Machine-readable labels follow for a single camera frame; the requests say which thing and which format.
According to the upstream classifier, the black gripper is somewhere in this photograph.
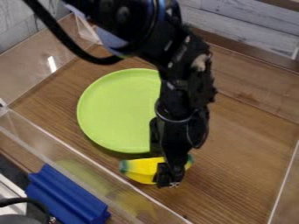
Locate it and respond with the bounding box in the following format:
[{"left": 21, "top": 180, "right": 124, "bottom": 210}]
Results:
[{"left": 149, "top": 108, "right": 210, "bottom": 189}]

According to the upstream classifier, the yellow toy banana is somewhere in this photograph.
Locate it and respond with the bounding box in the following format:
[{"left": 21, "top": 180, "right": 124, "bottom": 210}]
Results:
[{"left": 118, "top": 157, "right": 178, "bottom": 186}]

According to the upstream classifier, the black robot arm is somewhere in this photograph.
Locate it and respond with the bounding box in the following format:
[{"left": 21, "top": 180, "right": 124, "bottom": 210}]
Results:
[{"left": 62, "top": 0, "right": 217, "bottom": 187}]

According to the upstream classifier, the green round plate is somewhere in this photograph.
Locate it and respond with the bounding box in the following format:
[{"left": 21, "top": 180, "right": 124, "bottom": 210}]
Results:
[{"left": 77, "top": 68, "right": 160, "bottom": 154}]

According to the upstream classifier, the blue plastic clamp block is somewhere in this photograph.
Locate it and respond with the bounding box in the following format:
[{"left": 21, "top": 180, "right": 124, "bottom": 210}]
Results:
[{"left": 25, "top": 164, "right": 110, "bottom": 224}]

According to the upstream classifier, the clear acrylic front wall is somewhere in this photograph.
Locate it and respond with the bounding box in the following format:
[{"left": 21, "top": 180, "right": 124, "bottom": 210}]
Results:
[{"left": 0, "top": 108, "right": 192, "bottom": 224}]

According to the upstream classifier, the black cable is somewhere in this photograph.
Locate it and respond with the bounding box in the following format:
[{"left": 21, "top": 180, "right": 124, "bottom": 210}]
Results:
[{"left": 22, "top": 0, "right": 126, "bottom": 66}]

